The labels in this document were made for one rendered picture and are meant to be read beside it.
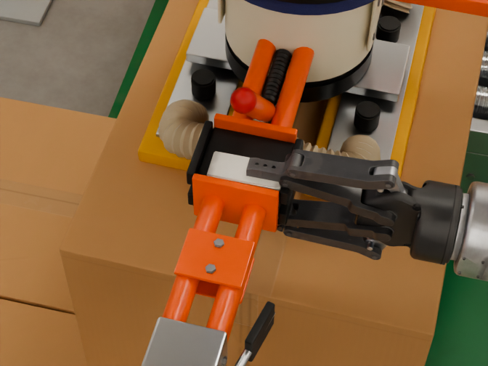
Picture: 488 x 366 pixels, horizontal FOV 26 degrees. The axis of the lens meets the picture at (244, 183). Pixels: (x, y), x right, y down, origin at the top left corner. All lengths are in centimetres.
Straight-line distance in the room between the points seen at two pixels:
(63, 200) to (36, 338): 26
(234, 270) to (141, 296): 24
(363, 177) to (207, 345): 20
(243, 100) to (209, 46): 33
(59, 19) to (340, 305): 192
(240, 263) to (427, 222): 17
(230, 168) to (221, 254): 9
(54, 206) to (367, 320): 86
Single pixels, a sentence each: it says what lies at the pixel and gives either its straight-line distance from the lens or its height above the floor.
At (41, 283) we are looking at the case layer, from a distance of 174.
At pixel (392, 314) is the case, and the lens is 109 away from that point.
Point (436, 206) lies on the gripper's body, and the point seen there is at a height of 124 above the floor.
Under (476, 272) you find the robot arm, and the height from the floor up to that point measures 119.
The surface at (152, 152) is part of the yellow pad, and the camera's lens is 118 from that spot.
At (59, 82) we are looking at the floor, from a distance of 274.
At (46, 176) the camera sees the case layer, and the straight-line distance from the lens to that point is 186.
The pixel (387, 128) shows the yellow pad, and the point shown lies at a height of 109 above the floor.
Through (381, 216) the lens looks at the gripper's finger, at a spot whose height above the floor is 122.
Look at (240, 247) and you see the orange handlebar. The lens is 95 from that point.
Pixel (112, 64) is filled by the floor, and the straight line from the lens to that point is 276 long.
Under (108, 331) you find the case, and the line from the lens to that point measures 126.
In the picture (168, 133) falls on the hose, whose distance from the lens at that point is 112.
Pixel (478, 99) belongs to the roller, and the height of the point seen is 54.
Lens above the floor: 202
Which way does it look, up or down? 54 degrees down
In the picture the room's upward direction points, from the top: straight up
